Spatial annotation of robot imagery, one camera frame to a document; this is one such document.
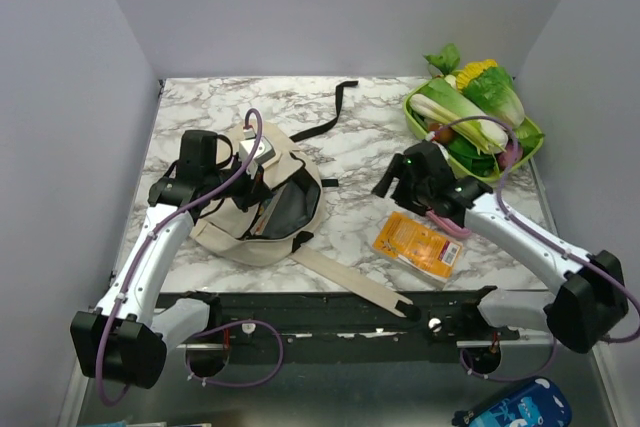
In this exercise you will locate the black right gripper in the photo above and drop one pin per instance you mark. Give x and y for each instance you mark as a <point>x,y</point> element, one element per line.
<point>393,170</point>

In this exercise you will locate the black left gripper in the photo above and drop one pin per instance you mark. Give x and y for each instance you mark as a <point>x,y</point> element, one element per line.
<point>255,190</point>

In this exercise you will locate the yellow orange paperback book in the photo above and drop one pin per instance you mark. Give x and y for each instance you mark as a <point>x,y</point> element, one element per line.
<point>420,251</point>

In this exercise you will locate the cream canvas backpack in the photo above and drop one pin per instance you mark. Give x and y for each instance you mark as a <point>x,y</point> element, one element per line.
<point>226,230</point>

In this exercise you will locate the pink blue pencil case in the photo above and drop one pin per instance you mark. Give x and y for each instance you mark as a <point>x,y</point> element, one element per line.
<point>448,226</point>

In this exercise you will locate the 169-Storey Treehouse book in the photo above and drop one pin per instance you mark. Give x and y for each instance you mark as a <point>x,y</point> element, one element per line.
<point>265,212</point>

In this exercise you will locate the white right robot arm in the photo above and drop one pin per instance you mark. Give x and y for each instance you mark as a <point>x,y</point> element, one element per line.
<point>585,296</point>

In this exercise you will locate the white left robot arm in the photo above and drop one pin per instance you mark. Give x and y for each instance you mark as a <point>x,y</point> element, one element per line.
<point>124,339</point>

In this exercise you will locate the green plastic vegetable tray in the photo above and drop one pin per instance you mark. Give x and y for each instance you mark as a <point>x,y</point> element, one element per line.
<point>418,126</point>

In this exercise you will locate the brown mushroom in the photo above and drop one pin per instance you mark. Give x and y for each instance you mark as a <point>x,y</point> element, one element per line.
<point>443,135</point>

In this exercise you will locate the dark green leafy vegetable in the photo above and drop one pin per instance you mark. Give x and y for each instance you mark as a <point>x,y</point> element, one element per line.
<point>476,162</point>

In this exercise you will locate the napa cabbage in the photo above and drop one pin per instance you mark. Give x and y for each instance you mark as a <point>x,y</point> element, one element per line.
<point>438,101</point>

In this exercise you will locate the purple onion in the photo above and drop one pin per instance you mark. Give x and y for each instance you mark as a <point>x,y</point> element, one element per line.
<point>512,154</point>

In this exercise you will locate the green leaf sprig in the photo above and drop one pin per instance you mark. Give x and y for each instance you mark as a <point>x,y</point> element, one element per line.
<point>446,61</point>

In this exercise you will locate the green lettuce head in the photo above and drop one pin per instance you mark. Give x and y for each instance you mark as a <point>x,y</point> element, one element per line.
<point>494,93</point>

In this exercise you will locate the yellow corn cob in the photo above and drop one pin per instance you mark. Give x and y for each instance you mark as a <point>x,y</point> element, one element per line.
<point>471,71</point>

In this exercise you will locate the blue shark pencil case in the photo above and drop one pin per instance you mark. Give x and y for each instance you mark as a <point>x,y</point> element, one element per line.
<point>536,401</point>

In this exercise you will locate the aluminium frame rail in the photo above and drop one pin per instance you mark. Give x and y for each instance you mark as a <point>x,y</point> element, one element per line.
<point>384,394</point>

